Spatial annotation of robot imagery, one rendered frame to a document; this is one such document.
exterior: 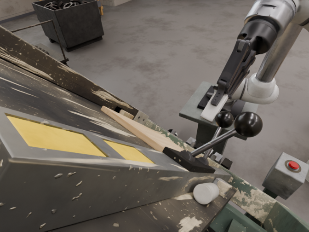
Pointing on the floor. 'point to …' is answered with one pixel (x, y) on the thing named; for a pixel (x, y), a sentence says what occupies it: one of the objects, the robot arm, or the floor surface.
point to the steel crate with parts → (70, 21)
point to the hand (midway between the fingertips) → (214, 106)
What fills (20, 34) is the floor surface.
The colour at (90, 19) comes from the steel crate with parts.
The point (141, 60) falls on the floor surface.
